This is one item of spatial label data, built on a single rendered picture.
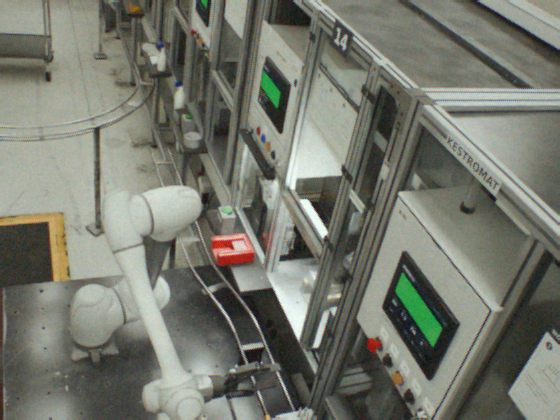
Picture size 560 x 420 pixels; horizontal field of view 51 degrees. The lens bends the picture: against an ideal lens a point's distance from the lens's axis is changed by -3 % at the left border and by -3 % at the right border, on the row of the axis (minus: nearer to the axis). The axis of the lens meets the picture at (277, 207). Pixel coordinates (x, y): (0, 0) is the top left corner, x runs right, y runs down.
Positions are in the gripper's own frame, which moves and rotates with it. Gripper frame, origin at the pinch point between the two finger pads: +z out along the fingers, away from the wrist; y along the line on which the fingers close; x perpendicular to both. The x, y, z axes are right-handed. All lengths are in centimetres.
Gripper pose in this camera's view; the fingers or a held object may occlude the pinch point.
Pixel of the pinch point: (269, 376)
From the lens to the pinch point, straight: 202.7
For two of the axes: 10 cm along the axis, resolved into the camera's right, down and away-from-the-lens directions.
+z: 9.3, -0.8, 3.6
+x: -3.4, -6.0, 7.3
